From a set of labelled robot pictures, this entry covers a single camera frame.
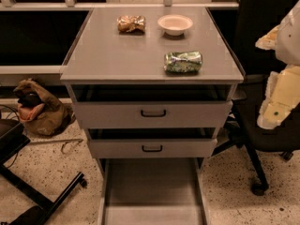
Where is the black office chair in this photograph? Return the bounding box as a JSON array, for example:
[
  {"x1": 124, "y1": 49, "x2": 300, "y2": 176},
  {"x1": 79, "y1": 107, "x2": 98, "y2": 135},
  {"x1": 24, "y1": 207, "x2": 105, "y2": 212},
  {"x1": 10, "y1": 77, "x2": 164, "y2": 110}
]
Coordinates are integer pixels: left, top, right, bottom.
[{"x1": 210, "y1": 0, "x2": 300, "y2": 196}]

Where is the black stand base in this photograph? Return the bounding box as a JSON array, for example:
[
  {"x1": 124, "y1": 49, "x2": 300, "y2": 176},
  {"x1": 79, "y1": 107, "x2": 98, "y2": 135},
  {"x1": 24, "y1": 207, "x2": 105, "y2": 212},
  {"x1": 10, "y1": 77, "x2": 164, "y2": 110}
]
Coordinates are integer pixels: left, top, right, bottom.
[{"x1": 0, "y1": 119, "x2": 87, "y2": 225}]

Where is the crushed green can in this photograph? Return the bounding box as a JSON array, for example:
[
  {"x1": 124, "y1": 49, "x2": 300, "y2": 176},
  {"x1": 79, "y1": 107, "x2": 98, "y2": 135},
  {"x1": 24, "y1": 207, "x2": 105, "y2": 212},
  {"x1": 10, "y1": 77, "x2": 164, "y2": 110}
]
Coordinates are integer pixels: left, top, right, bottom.
[{"x1": 164, "y1": 51, "x2": 203, "y2": 73}]

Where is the grey drawer cabinet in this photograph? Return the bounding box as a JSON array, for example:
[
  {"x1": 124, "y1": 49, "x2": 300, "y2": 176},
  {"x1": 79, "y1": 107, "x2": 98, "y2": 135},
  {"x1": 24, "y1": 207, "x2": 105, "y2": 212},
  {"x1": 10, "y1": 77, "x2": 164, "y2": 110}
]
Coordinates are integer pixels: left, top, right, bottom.
[{"x1": 59, "y1": 6, "x2": 245, "y2": 225}]

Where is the middle drawer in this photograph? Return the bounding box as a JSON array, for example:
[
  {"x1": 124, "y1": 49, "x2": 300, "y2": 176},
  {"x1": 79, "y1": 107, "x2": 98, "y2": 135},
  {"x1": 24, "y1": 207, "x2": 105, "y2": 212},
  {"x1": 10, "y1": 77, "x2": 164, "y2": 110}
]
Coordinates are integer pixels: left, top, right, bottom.
[{"x1": 88, "y1": 127, "x2": 217, "y2": 158}]

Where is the white bowl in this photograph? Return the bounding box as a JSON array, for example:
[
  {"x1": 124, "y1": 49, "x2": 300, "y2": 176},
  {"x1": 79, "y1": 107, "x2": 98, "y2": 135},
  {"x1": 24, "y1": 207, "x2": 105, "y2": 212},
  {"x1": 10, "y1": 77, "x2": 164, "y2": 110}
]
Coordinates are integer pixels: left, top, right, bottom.
[{"x1": 157, "y1": 15, "x2": 193, "y2": 36}]

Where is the top drawer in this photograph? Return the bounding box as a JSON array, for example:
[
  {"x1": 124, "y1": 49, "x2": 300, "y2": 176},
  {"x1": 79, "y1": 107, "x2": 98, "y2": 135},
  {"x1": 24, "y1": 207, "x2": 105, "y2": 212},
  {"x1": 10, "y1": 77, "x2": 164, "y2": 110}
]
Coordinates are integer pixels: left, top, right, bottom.
[{"x1": 70, "y1": 84, "x2": 233, "y2": 128}]

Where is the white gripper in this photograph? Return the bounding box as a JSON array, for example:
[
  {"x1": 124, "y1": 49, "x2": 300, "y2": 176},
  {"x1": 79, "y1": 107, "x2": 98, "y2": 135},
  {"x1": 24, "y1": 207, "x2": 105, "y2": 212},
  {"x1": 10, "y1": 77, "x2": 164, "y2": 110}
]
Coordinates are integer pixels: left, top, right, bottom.
[{"x1": 255, "y1": 0, "x2": 300, "y2": 129}]

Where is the strap on floor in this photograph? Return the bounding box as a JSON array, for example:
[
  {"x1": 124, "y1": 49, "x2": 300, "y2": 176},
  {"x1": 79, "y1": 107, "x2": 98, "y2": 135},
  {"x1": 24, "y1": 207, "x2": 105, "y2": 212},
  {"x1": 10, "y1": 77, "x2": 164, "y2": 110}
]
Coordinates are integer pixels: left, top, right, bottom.
[{"x1": 27, "y1": 138, "x2": 84, "y2": 155}]

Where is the drawer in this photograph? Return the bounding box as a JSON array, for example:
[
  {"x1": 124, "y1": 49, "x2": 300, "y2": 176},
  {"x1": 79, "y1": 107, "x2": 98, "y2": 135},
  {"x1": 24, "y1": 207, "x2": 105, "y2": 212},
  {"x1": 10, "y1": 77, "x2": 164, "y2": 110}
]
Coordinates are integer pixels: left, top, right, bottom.
[
  {"x1": 70, "y1": 84, "x2": 233, "y2": 128},
  {"x1": 97, "y1": 158, "x2": 208, "y2": 225},
  {"x1": 88, "y1": 127, "x2": 217, "y2": 158}
]

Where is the brown bag on floor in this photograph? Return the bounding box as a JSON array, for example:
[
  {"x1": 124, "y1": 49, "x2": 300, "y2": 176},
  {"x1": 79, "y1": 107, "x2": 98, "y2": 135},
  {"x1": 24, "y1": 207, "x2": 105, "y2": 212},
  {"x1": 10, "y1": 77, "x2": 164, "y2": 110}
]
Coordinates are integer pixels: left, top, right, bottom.
[{"x1": 13, "y1": 79, "x2": 72, "y2": 136}]

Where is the bottom drawer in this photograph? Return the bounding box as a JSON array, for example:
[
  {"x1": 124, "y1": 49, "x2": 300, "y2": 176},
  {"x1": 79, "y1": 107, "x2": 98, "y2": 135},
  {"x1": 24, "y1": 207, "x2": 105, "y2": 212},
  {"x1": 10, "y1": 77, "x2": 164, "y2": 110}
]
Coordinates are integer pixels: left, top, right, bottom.
[{"x1": 97, "y1": 158, "x2": 208, "y2": 225}]

